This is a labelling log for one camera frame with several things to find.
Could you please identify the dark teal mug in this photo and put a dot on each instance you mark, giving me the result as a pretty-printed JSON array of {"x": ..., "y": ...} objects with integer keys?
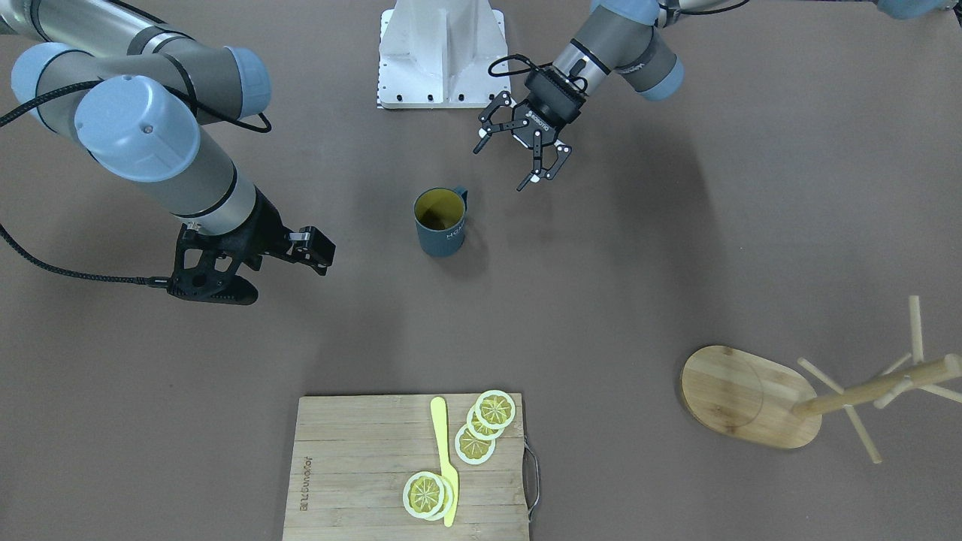
[{"x": 440, "y": 215}]

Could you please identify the wooden cutting board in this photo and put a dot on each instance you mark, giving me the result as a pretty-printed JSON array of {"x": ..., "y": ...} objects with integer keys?
[{"x": 352, "y": 456}]

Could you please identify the lemon slice under front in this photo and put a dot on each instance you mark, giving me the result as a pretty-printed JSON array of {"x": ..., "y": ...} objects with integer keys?
[{"x": 449, "y": 494}]

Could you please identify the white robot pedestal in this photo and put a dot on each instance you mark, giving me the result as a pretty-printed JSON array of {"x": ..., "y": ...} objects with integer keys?
[{"x": 438, "y": 54}]

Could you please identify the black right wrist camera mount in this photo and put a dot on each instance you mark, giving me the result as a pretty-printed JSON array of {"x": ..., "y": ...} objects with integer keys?
[{"x": 205, "y": 267}]

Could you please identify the yellow plastic knife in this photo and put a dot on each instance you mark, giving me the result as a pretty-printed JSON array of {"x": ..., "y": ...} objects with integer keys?
[{"x": 439, "y": 418}]

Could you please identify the lemon slice back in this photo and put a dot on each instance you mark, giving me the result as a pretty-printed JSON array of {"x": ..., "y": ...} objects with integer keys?
[{"x": 478, "y": 430}]

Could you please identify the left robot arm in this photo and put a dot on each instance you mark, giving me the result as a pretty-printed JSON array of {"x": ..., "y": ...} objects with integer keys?
[{"x": 655, "y": 111}]

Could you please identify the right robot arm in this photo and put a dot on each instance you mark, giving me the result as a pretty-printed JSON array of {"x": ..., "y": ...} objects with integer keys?
[{"x": 154, "y": 90}]

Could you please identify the wooden cup rack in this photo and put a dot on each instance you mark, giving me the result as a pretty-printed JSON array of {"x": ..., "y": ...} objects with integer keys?
[{"x": 756, "y": 400}]

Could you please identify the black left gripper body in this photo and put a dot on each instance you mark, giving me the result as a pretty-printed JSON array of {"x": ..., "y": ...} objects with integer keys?
[{"x": 556, "y": 100}]

